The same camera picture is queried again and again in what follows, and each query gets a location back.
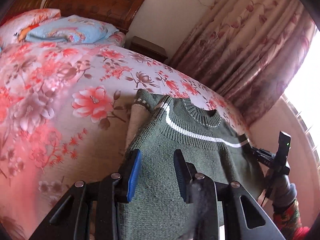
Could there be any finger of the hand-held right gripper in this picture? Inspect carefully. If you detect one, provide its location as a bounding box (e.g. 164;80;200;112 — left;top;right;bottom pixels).
246;145;277;167

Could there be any pink floral pillow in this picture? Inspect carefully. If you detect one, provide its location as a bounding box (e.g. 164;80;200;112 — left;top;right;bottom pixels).
0;8;62;48

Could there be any small wooden headboard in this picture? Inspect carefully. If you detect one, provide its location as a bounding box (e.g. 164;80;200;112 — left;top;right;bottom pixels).
0;0;48;25

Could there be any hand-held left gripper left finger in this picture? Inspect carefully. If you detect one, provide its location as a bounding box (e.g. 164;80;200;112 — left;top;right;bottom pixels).
29;149;142;240

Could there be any blue floral pillow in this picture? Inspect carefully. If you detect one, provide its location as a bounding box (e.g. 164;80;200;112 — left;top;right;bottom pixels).
25;14;120;43

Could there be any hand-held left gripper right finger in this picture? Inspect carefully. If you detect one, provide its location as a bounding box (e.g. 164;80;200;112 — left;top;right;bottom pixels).
174;149;285;240

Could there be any dark wooden nightstand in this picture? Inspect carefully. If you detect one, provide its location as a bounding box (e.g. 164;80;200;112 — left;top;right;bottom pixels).
125;35;168;63

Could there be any window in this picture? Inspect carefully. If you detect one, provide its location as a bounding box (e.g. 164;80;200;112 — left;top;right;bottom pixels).
282;27;320;170

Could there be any large wooden headboard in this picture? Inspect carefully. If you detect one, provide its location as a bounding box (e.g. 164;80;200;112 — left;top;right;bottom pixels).
43;0;148;33

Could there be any pink floral curtain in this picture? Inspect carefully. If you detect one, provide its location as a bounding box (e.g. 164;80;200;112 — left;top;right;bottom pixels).
169;0;318;127

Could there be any green knitted sweater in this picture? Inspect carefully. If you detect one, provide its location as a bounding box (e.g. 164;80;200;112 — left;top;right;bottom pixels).
117;89;265;240

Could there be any bed with floral sheet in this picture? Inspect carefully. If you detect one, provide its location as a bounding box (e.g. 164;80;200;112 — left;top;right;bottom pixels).
0;31;250;240

